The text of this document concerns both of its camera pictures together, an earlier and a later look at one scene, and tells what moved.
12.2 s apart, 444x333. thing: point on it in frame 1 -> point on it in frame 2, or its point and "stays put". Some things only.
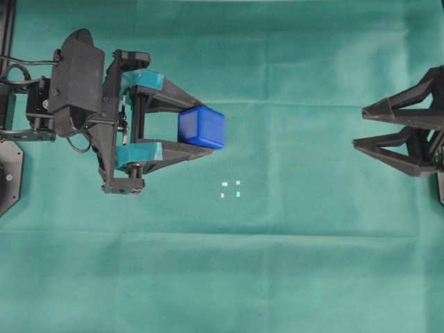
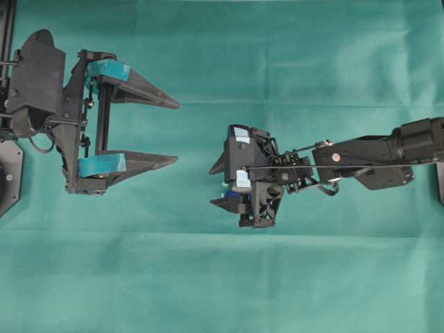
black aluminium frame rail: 7,15 stays put
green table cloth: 286,227 stays put
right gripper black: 415,139 -> 252,164
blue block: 202,126 -> 232,194
